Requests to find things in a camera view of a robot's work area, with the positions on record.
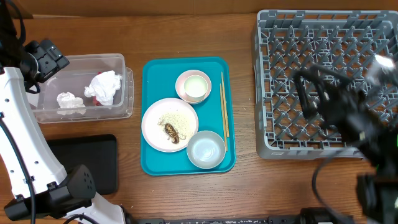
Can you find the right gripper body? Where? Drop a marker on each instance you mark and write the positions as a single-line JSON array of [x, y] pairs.
[[357, 116]]

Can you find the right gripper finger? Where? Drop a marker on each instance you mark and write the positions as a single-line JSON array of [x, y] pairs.
[[320, 84], [310, 75]]

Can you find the white cup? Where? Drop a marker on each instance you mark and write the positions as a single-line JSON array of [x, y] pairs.
[[195, 88]]

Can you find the large white napkin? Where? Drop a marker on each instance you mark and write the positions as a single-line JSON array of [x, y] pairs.
[[103, 87]]

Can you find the small white napkin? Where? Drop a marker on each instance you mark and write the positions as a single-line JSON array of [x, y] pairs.
[[69, 100]]

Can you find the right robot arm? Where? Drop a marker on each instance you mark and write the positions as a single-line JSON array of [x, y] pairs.
[[377, 193]]

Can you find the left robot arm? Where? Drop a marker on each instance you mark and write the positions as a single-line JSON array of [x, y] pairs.
[[40, 184]]

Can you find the grey dishwasher rack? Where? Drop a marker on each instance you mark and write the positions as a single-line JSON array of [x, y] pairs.
[[289, 40]]

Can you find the clear plastic waste bin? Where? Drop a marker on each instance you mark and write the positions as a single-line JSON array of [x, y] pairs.
[[74, 78]]

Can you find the wooden chopstick right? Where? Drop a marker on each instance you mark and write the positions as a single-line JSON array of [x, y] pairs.
[[224, 104]]

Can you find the wooden chopstick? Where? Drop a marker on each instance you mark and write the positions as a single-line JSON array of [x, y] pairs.
[[224, 104], [223, 119]]

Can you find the wooden chopstick left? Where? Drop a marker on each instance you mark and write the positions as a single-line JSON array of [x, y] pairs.
[[223, 119]]

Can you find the grey bowl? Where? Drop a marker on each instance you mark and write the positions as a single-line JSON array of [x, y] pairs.
[[206, 149]]

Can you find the pink shallow bowl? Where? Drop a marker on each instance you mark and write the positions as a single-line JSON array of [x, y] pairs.
[[180, 83]]

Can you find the teal plastic serving tray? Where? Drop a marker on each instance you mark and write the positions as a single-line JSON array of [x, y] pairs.
[[158, 82]]

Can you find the white dinner plate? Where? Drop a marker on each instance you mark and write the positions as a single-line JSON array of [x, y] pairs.
[[169, 109]]

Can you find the brown food scrap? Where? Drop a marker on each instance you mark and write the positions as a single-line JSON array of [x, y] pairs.
[[170, 128]]

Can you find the black rectangular tray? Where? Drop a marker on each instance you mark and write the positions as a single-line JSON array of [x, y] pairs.
[[99, 153]]

